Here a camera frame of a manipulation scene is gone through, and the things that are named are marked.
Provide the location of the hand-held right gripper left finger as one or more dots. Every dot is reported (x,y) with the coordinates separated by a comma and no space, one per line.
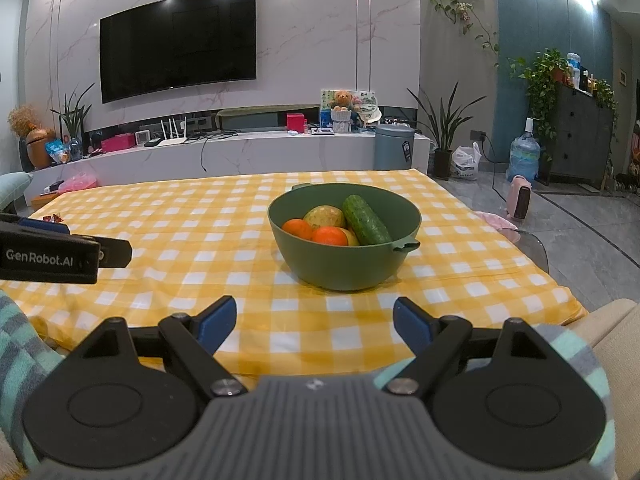
(220,317)

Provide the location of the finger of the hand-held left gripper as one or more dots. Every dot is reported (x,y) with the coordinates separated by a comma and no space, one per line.
(45,226)
(116,253)

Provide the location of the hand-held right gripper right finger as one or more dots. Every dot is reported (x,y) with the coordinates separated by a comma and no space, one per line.
(412,320)

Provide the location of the green colander bowl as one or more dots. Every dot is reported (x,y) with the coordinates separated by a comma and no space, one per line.
(345,267)

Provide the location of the yellow-green pear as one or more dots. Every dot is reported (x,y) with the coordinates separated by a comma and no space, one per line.
(324,216)
(353,237)

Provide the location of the green cucumber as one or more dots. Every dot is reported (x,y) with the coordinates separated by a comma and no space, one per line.
(367,220)

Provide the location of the orange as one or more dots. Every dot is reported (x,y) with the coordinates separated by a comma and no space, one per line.
(297,228)
(330,236)

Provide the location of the red candy wrapper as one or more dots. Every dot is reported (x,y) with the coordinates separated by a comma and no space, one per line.
(52,218)

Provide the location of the pale teal cushion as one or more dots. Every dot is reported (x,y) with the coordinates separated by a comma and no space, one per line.
(12,187)

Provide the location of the pink plastic box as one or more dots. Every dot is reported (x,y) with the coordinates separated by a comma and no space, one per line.
(80,180)

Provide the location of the yellow checkered tablecloth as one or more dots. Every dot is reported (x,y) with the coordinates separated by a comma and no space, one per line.
(175,240)

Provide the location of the blue snack bag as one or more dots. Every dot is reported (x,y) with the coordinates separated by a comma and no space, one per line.
(57,152)

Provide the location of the bronze vase with dried flowers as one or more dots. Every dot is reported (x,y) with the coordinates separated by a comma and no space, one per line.
(37,145)

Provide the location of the teal striped blanket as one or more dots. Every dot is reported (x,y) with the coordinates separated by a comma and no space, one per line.
(25,340)

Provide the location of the long-leaf plant in vase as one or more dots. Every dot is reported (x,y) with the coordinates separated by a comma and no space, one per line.
(75,120)

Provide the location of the magenta box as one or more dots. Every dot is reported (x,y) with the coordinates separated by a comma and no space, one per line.
(117,142)

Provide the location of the small white clock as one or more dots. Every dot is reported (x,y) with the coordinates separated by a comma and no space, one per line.
(142,137)

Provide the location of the pink stool cushion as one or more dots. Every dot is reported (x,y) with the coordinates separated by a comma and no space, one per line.
(492,220)

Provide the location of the white router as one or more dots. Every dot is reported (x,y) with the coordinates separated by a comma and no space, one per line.
(172,135)

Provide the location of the transparent chair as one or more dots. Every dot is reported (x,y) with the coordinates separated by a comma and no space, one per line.
(530,245)

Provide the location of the potted long-leaf plant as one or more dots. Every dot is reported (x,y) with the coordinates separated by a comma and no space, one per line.
(442,160)

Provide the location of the pink space heater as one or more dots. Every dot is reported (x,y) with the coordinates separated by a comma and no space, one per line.
(520,197)

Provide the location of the white plastic bag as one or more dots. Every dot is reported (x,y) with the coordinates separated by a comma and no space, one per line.
(465,162)

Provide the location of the white television console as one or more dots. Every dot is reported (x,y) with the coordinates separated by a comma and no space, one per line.
(275,155)

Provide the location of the grey-blue trash bin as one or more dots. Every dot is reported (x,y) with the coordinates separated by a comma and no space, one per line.
(395,147)

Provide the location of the blue water jug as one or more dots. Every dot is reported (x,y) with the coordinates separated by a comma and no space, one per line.
(525,152)

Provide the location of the beige sofa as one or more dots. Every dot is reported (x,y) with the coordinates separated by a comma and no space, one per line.
(620,330)

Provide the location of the red box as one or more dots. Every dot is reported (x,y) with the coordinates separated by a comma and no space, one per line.
(296,122)

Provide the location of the black curved television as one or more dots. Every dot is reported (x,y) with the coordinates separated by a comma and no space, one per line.
(177,42)

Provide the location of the printed poster board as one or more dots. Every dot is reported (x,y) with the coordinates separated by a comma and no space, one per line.
(367,100)

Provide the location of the brown teddy bear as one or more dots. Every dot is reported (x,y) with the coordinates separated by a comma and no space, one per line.
(342,102)

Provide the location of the dark grey dresser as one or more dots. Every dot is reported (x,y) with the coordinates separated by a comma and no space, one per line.
(582,135)

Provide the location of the bottles on dresser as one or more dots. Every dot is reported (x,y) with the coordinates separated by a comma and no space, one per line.
(580,75)

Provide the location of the hanging vine plant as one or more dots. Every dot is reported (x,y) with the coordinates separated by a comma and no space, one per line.
(465,15)

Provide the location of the small wall frame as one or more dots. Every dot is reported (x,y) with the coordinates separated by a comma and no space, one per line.
(623,76)

